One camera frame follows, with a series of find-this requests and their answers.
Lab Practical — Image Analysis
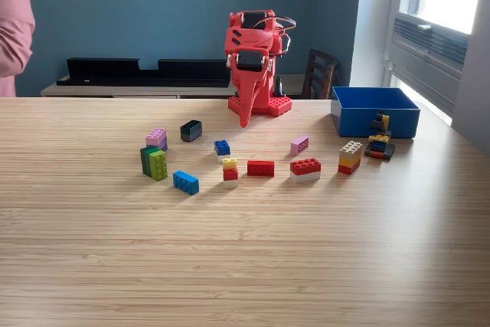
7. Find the grey wall heater unit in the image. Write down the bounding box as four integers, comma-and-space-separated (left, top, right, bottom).
388, 12, 470, 113

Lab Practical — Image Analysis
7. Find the pink and purple brick stack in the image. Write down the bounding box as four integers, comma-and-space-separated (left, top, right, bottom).
145, 127, 168, 152

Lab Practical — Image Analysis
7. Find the dark wooden chair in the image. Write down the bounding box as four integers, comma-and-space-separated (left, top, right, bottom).
300, 48, 341, 100

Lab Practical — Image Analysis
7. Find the black shelf tray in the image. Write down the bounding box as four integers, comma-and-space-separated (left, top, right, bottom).
56, 57, 231, 88

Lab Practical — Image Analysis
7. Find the yellow toy digger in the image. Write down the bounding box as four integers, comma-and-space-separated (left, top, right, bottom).
364, 110, 396, 162

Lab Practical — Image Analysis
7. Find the person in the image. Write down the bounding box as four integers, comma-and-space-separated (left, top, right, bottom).
0, 0, 36, 98

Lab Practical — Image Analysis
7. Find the dark green grey brick stack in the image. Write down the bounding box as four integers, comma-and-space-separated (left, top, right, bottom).
179, 119, 203, 143

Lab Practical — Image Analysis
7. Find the red and white brick stack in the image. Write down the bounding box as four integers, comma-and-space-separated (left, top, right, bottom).
289, 157, 322, 183

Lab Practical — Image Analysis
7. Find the wooden sideboard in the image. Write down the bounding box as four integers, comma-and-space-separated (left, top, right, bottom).
40, 74, 307, 99

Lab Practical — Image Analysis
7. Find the small pink brick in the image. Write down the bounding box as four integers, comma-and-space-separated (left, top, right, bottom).
289, 135, 310, 156

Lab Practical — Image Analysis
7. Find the blue and white brick stack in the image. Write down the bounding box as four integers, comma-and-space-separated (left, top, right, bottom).
213, 139, 232, 163

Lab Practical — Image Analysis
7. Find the blue bin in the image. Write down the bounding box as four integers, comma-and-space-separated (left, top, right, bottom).
330, 86, 421, 139

